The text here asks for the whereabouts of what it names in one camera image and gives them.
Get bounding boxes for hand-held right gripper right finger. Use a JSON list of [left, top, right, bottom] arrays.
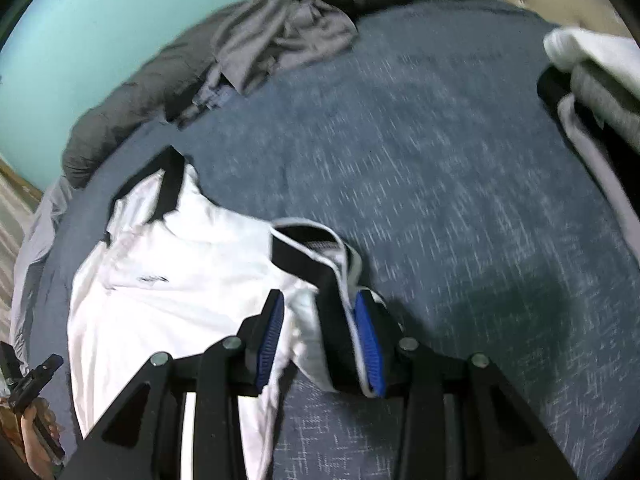
[[352, 290, 581, 480]]

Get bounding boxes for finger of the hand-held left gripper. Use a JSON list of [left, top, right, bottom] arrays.
[[15, 354, 64, 401]]

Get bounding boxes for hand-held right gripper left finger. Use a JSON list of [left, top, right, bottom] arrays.
[[65, 289, 286, 480]]

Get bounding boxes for white polo shirt black trim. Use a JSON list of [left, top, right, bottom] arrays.
[[67, 145, 388, 480]]

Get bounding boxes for person's left hand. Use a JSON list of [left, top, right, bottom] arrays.
[[20, 397, 66, 480]]

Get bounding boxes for light grey bed sheet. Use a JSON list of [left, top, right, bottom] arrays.
[[10, 177, 76, 361]]

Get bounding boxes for blue woven bedspread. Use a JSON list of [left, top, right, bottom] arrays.
[[10, 0, 640, 480]]

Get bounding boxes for dark grey duvet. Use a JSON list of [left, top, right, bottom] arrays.
[[62, 0, 488, 188]]

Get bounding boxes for light grey folded garment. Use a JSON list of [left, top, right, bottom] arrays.
[[557, 95, 640, 246]]

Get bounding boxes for grey crumpled garment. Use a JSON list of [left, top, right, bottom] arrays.
[[210, 0, 361, 96]]

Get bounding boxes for black folded garment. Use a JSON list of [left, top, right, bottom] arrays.
[[537, 67, 608, 131]]

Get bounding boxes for white folded garment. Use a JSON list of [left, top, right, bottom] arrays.
[[544, 27, 640, 83]]

